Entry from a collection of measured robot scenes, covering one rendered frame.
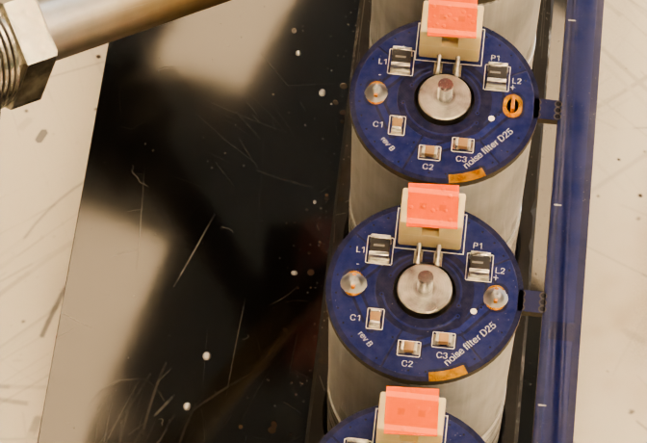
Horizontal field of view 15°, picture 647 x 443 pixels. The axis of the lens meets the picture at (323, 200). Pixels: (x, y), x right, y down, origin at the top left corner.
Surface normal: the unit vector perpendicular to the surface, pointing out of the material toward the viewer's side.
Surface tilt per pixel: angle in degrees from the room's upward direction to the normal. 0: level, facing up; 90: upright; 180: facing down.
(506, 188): 90
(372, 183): 90
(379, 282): 0
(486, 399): 90
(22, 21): 39
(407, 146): 0
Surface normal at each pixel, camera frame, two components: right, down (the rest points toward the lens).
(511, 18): 0.59, 0.72
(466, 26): 0.00, -0.46
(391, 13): -0.81, 0.52
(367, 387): -0.56, 0.73
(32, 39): 0.61, -0.22
